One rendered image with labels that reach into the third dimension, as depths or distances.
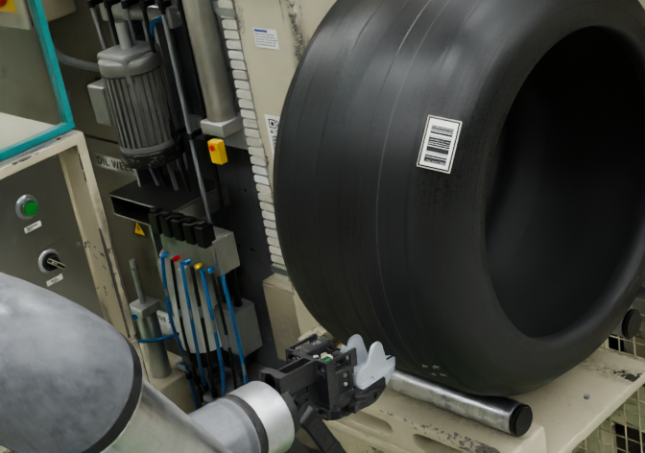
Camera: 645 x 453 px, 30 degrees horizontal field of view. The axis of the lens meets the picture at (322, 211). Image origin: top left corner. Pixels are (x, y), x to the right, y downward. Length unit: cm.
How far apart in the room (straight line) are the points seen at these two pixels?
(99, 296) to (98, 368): 115
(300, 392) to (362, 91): 36
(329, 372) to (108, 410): 57
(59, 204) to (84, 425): 108
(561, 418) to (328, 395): 49
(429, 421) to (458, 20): 60
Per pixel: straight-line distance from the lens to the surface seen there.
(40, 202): 193
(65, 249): 197
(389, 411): 177
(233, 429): 134
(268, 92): 180
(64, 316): 89
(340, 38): 151
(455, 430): 171
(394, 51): 144
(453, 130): 137
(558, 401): 186
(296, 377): 141
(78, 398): 88
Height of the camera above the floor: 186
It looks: 24 degrees down
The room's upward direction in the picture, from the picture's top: 11 degrees counter-clockwise
